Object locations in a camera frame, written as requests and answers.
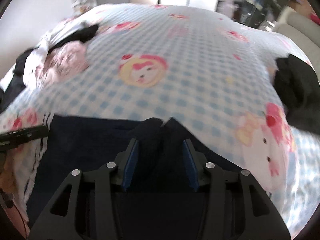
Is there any folded black garment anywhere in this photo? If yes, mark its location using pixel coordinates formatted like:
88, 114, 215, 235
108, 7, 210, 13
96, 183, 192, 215
274, 54, 320, 133

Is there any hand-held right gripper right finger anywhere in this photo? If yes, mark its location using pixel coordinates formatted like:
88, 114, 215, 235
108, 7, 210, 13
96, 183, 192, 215
182, 139, 292, 240

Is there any grey padded bed headboard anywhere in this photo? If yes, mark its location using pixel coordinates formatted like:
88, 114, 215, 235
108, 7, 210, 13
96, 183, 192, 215
274, 6, 320, 65

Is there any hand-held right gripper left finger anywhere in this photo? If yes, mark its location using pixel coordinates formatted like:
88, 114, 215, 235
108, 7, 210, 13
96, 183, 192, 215
29, 139, 139, 240

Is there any pink garment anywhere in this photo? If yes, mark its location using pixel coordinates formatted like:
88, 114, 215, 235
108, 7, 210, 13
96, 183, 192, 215
35, 41, 90, 85

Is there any blue checked cartoon printed blanket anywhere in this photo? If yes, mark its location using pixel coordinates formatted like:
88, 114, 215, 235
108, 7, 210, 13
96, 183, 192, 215
0, 2, 320, 235

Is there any navy garment with white trim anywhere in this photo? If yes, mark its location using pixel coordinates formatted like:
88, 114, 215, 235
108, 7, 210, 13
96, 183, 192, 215
26, 115, 244, 240

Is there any glass display cabinet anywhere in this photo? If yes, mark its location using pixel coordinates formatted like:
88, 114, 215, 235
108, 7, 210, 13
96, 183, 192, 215
217, 0, 285, 29

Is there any white shelf rack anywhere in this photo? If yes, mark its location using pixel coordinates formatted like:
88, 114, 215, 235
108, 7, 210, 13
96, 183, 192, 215
71, 0, 97, 14

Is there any dark navy garment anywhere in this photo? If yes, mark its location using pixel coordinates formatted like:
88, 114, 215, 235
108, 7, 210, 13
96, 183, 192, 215
0, 49, 33, 113

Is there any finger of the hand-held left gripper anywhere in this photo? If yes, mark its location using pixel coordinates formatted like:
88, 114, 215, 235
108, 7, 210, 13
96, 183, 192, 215
0, 126, 49, 153

